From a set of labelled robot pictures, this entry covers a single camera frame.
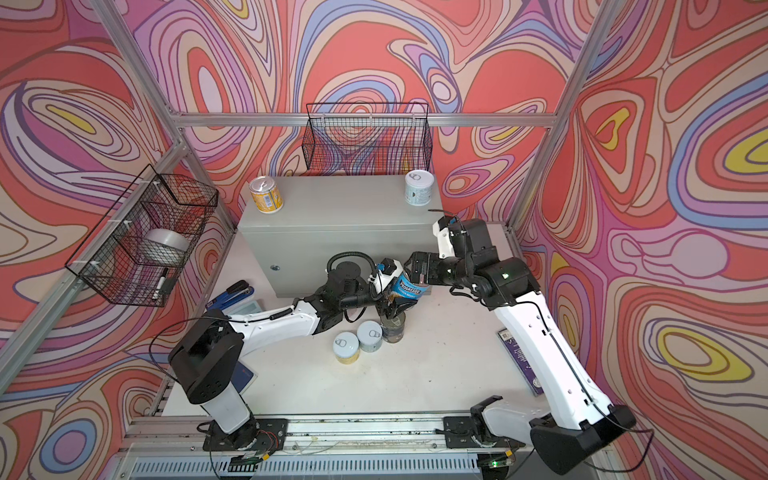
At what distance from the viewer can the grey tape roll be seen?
2.35 feet

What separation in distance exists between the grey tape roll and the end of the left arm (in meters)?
0.48

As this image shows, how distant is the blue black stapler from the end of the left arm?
53 centimetres

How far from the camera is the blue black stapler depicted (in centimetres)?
96
